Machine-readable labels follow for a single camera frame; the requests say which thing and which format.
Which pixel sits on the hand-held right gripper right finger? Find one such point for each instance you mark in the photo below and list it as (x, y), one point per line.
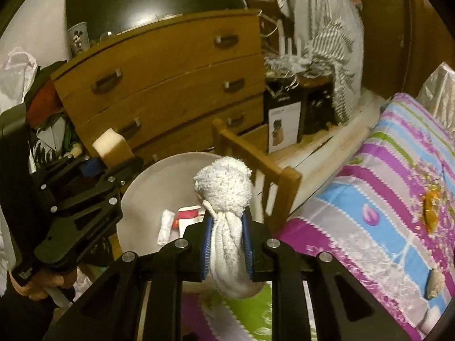
(248, 245)

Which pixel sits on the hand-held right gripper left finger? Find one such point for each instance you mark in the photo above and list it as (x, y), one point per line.
(207, 245)

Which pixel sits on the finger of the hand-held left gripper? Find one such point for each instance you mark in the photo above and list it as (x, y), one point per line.
(81, 220)
(71, 174)

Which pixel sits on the white box with red label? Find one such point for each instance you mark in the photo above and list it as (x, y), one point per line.
(188, 215)

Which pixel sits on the small red and white packet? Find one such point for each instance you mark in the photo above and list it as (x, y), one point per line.
(166, 225)

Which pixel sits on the cream foam block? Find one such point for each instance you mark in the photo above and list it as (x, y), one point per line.
(112, 145)

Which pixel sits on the white knotted sock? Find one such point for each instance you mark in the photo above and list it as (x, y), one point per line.
(224, 188)

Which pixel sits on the round white bin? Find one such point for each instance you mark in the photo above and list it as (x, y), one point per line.
(153, 191)

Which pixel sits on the person's left hand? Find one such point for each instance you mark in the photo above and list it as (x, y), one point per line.
(39, 284)

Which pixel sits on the red cloth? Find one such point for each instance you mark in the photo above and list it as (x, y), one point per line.
(42, 104)

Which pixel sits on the wooden chair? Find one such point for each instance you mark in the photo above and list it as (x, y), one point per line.
(270, 170)

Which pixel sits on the white plastic bag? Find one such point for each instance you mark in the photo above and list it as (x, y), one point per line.
(14, 71)

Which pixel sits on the black box with white label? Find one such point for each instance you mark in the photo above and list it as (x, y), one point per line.
(284, 128)

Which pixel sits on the wooden chest of drawers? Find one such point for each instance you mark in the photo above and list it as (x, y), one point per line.
(160, 78)

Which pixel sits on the cartoon print cup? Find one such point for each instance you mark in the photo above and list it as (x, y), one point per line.
(78, 39)

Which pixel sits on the dark wooden stool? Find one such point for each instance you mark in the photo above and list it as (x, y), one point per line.
(316, 113)

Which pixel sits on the black flat television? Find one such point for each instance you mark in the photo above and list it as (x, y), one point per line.
(142, 3)

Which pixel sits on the crumpled gold wrapper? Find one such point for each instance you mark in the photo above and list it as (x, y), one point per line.
(432, 204)

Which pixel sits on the grey rolled sock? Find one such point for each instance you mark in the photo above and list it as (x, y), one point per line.
(435, 284)

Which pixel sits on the small white wad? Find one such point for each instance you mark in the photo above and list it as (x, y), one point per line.
(430, 318)

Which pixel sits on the white candle arch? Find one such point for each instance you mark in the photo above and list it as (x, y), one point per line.
(293, 51)

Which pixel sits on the white and grey striped cloth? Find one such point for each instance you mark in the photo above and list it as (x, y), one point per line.
(330, 42)

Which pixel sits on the white plastic-wrapped pillow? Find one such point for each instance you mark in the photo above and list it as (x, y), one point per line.
(440, 92)

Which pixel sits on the dark wooden wardrobe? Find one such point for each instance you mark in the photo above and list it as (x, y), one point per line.
(384, 25)

